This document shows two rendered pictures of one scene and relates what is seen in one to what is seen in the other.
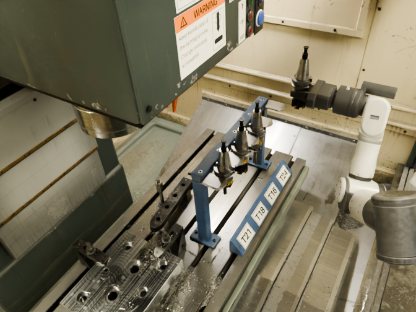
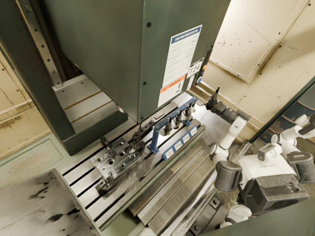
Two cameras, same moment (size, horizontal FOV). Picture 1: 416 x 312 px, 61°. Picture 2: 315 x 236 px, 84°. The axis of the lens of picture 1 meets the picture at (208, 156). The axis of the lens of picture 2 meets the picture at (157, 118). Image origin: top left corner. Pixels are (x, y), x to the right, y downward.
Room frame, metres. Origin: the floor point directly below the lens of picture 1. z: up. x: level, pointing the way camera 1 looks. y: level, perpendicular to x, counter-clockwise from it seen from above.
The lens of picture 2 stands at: (0.03, 0.00, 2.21)
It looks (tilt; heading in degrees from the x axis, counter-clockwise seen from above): 51 degrees down; 3
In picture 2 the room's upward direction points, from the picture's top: 10 degrees clockwise
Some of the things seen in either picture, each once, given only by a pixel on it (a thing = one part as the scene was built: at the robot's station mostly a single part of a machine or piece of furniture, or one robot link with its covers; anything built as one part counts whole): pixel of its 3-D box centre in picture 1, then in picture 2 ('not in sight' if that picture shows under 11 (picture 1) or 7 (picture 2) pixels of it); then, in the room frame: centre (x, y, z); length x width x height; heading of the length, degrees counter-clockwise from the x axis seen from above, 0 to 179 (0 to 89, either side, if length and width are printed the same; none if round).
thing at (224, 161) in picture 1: (223, 158); (168, 124); (0.77, -0.05, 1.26); 0.04 x 0.04 x 0.07
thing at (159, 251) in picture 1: (169, 244); (137, 148); (0.69, 0.15, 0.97); 0.13 x 0.03 x 0.15; 146
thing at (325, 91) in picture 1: (330, 96); (222, 110); (0.93, -0.40, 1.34); 0.13 x 0.12 x 0.10; 146
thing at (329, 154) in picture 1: (244, 175); (178, 123); (1.20, -0.16, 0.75); 0.89 x 0.70 x 0.26; 56
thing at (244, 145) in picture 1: (241, 137); (179, 116); (0.86, -0.11, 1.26); 0.04 x 0.04 x 0.07
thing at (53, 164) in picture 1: (40, 165); (94, 100); (0.91, 0.57, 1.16); 0.48 x 0.05 x 0.51; 146
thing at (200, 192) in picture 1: (202, 210); (154, 139); (0.75, 0.03, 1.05); 0.10 x 0.05 x 0.30; 56
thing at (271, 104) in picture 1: (275, 106); (199, 103); (1.09, -0.26, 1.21); 0.07 x 0.05 x 0.01; 56
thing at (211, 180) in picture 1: (215, 181); (162, 132); (0.72, -0.02, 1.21); 0.07 x 0.05 x 0.01; 56
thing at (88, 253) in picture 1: (92, 255); (106, 143); (0.66, 0.39, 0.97); 0.13 x 0.03 x 0.15; 56
